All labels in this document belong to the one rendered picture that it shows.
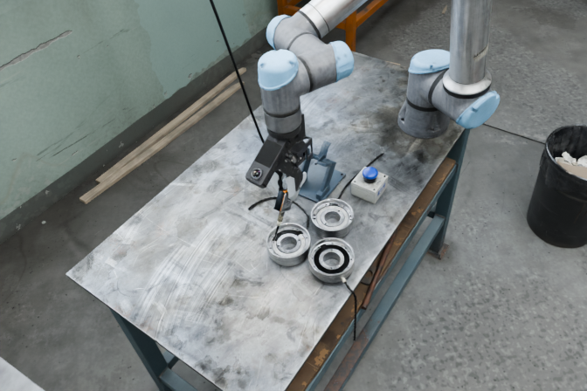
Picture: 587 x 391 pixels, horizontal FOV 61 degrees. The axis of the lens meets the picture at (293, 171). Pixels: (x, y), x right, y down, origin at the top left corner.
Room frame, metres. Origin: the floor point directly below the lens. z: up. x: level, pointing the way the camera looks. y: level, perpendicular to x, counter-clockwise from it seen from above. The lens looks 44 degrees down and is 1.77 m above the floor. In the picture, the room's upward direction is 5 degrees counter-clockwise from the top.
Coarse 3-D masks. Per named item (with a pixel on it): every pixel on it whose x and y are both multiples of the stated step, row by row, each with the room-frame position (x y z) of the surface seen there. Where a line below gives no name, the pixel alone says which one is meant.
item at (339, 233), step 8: (328, 200) 0.85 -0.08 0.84; (336, 200) 0.84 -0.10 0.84; (320, 208) 0.83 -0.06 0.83; (344, 208) 0.82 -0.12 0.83; (312, 216) 0.79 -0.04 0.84; (328, 216) 0.82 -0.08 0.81; (336, 216) 0.81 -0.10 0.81; (352, 216) 0.78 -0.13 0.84; (312, 224) 0.78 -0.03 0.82; (328, 224) 0.77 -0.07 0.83; (336, 224) 0.77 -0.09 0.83; (352, 224) 0.77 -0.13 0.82; (320, 232) 0.76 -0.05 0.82; (328, 232) 0.75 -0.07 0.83; (336, 232) 0.75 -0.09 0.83; (344, 232) 0.75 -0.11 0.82
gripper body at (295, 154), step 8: (304, 120) 0.83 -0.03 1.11; (296, 128) 0.78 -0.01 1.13; (304, 128) 0.83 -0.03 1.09; (272, 136) 0.78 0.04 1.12; (280, 136) 0.77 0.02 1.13; (288, 136) 0.77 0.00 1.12; (296, 136) 0.82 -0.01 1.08; (304, 136) 0.83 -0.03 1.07; (296, 144) 0.81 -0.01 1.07; (304, 144) 0.80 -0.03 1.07; (312, 144) 0.82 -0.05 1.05; (288, 152) 0.78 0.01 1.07; (296, 152) 0.78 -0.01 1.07; (304, 152) 0.82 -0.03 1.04; (312, 152) 0.82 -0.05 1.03; (288, 160) 0.77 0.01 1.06; (296, 160) 0.77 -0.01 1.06; (304, 160) 0.81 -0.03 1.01; (280, 168) 0.78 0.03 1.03; (288, 168) 0.77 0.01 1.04
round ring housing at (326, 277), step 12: (324, 240) 0.72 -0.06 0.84; (336, 240) 0.72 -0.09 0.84; (312, 252) 0.70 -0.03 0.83; (324, 252) 0.69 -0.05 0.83; (336, 252) 0.69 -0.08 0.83; (348, 252) 0.69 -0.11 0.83; (312, 264) 0.65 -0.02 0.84; (324, 264) 0.66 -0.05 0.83; (324, 276) 0.63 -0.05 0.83; (336, 276) 0.62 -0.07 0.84; (348, 276) 0.63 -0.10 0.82
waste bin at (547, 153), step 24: (552, 144) 1.43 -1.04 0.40; (576, 144) 1.47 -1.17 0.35; (552, 168) 1.30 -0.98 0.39; (552, 192) 1.28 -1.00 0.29; (576, 192) 1.21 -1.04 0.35; (528, 216) 1.36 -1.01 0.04; (552, 216) 1.25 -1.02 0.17; (576, 216) 1.20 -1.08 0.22; (552, 240) 1.23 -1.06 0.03; (576, 240) 1.20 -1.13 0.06
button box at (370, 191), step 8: (360, 176) 0.91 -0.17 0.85; (384, 176) 0.90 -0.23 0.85; (352, 184) 0.89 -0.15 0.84; (360, 184) 0.88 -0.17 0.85; (368, 184) 0.88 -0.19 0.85; (376, 184) 0.88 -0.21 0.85; (384, 184) 0.89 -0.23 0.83; (352, 192) 0.89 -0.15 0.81; (360, 192) 0.88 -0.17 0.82; (368, 192) 0.86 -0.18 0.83; (376, 192) 0.86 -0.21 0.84; (368, 200) 0.86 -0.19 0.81; (376, 200) 0.86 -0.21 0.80
